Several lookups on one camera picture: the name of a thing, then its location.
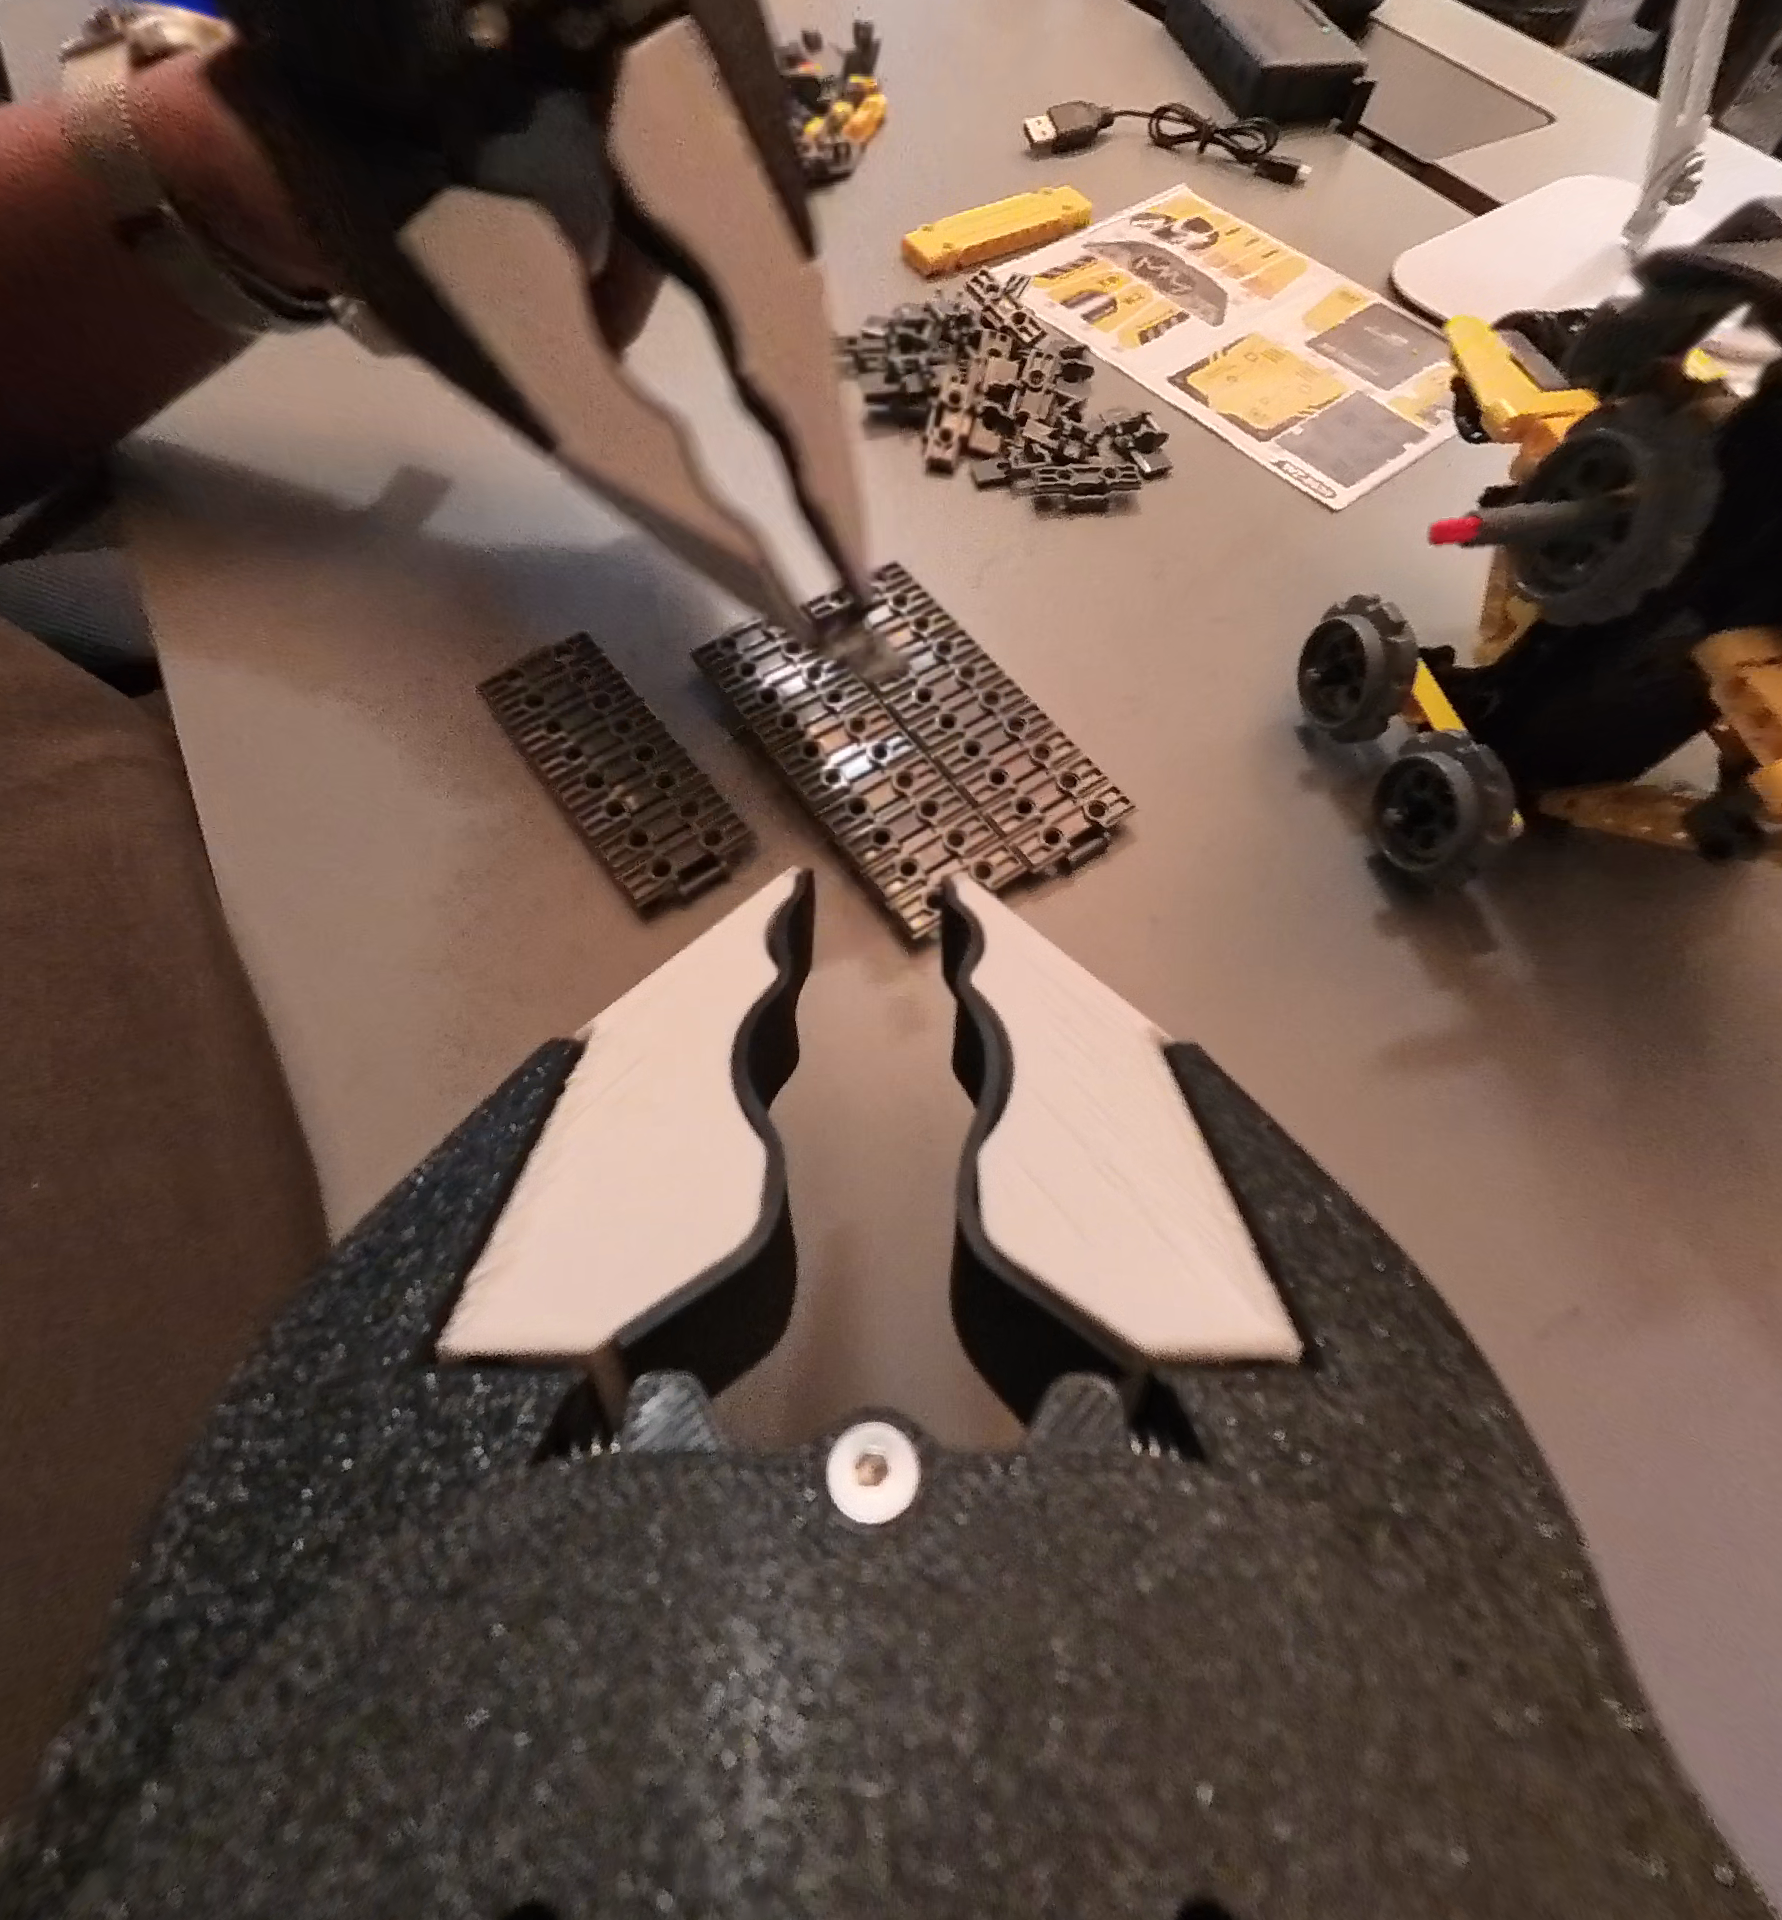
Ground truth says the pile of yellow black bricks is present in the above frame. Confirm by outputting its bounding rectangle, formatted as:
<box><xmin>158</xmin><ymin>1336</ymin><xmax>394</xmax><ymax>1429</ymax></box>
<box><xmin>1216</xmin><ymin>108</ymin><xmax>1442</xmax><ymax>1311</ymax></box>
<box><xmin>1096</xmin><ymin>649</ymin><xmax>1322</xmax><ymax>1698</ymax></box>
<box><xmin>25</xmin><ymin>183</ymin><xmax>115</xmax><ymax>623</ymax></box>
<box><xmin>771</xmin><ymin>23</ymin><xmax>892</xmax><ymax>190</ymax></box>

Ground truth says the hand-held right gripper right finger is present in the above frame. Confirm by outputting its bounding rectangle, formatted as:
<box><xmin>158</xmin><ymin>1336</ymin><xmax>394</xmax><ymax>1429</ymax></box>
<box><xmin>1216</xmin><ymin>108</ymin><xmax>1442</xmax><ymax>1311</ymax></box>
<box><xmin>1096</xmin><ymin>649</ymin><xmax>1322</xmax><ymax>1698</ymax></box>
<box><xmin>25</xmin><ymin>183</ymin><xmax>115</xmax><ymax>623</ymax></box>
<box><xmin>938</xmin><ymin>875</ymin><xmax>1307</xmax><ymax>1374</ymax></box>

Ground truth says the person's left forearm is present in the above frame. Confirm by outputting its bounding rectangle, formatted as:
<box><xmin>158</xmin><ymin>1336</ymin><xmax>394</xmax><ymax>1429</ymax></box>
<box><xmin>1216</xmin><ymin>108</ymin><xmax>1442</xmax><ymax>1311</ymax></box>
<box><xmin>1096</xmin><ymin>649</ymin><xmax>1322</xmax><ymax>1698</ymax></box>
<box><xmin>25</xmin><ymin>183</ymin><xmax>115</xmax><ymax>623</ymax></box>
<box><xmin>0</xmin><ymin>69</ymin><xmax>321</xmax><ymax>534</ymax></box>

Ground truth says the silver wristwatch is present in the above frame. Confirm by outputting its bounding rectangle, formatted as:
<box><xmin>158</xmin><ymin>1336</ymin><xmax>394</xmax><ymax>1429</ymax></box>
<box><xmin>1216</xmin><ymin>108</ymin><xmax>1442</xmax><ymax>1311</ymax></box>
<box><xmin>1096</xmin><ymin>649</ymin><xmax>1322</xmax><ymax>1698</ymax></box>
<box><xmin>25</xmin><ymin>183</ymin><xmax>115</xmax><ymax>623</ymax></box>
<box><xmin>56</xmin><ymin>0</ymin><xmax>368</xmax><ymax>339</ymax></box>

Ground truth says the dark grey track link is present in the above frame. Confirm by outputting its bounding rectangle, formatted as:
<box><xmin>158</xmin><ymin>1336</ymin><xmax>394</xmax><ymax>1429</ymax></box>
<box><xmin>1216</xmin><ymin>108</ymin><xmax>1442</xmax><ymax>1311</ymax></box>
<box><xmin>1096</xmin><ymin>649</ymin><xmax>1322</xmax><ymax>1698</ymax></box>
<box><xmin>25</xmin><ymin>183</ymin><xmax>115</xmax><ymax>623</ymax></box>
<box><xmin>808</xmin><ymin>585</ymin><xmax>907</xmax><ymax>671</ymax></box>

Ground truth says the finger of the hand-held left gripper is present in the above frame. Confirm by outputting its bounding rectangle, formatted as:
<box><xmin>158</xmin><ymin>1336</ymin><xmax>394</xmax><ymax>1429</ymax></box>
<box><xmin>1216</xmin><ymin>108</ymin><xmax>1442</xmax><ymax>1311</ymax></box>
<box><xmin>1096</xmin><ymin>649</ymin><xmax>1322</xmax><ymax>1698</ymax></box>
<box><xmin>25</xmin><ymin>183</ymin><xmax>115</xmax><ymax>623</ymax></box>
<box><xmin>396</xmin><ymin>183</ymin><xmax>840</xmax><ymax>639</ymax></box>
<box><xmin>605</xmin><ymin>14</ymin><xmax>885</xmax><ymax>624</ymax></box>

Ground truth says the yellow black brick vehicle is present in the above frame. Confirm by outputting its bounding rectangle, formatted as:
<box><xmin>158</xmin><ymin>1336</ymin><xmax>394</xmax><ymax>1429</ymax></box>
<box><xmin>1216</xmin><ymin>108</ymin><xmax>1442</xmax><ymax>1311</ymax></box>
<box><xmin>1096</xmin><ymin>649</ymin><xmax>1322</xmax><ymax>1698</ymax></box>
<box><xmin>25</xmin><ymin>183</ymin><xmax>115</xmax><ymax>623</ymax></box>
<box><xmin>1292</xmin><ymin>247</ymin><xmax>1782</xmax><ymax>880</ymax></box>

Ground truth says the black usb cable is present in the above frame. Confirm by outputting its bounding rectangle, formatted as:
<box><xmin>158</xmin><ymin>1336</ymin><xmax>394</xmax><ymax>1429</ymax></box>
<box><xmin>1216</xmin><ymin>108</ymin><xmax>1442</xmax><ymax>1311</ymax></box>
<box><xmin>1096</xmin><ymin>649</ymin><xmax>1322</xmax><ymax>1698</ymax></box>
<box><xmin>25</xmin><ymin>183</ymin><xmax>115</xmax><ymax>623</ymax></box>
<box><xmin>1017</xmin><ymin>97</ymin><xmax>1314</xmax><ymax>194</ymax></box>

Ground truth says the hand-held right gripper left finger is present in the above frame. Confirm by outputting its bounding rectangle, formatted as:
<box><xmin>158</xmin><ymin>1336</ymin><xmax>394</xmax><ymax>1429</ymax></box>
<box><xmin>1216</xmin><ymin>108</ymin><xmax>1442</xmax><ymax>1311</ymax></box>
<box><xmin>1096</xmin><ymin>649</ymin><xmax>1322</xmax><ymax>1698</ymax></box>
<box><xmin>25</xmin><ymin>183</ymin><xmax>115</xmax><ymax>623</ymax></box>
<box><xmin>435</xmin><ymin>865</ymin><xmax>816</xmax><ymax>1400</ymax></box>

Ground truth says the short dark grey track strip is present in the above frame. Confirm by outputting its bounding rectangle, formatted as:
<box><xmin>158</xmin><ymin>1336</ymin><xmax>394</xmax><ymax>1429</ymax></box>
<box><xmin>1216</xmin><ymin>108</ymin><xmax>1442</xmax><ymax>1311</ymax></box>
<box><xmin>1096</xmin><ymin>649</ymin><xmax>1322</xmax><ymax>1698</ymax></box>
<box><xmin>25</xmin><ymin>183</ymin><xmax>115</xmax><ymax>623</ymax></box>
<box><xmin>474</xmin><ymin>633</ymin><xmax>757</xmax><ymax>921</ymax></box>

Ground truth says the black power adapter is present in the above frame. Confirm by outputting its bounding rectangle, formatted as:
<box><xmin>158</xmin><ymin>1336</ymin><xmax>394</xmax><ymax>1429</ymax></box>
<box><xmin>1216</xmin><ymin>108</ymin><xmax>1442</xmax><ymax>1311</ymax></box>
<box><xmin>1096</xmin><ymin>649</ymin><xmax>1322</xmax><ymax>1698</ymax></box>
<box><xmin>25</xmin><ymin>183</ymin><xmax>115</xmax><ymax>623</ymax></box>
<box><xmin>1162</xmin><ymin>0</ymin><xmax>1380</xmax><ymax>130</ymax></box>

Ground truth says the yellow black sticker sheet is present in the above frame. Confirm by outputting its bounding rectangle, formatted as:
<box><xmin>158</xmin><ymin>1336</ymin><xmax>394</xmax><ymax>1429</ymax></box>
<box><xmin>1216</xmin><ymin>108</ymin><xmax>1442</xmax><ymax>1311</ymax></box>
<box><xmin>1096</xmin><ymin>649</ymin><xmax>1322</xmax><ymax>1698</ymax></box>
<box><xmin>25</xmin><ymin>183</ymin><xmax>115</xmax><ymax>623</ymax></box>
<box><xmin>1004</xmin><ymin>183</ymin><xmax>1492</xmax><ymax>515</ymax></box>

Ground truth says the white book stand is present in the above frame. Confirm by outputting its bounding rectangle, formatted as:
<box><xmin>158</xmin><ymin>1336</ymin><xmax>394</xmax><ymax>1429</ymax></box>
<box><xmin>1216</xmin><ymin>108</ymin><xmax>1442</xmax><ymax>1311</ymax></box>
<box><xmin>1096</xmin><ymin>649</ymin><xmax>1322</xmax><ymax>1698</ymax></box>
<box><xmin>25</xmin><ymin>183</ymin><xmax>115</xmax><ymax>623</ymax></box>
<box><xmin>1390</xmin><ymin>0</ymin><xmax>1782</xmax><ymax>325</ymax></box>

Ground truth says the pile of loose track links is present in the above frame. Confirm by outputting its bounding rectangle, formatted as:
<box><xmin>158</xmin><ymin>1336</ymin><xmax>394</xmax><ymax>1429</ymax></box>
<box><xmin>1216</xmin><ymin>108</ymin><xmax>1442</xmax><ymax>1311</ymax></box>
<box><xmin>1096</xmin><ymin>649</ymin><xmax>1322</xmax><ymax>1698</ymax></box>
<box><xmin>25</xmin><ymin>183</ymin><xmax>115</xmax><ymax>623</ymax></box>
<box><xmin>838</xmin><ymin>270</ymin><xmax>1179</xmax><ymax>515</ymax></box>

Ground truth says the long yellow brick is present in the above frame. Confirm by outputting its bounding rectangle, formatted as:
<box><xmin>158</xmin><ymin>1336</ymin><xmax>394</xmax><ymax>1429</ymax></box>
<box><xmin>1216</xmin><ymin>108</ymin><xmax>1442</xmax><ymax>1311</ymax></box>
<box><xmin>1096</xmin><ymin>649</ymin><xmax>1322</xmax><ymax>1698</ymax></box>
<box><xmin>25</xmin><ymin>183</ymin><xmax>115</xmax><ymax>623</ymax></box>
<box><xmin>901</xmin><ymin>185</ymin><xmax>1094</xmax><ymax>276</ymax></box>

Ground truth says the person's left hand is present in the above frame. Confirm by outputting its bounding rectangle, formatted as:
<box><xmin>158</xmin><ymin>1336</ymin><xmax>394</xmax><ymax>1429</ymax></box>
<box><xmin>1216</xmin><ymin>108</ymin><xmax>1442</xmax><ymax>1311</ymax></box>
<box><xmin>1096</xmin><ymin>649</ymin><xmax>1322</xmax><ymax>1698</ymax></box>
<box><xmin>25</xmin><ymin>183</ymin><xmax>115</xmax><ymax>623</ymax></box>
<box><xmin>586</xmin><ymin>222</ymin><xmax>671</xmax><ymax>349</ymax></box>

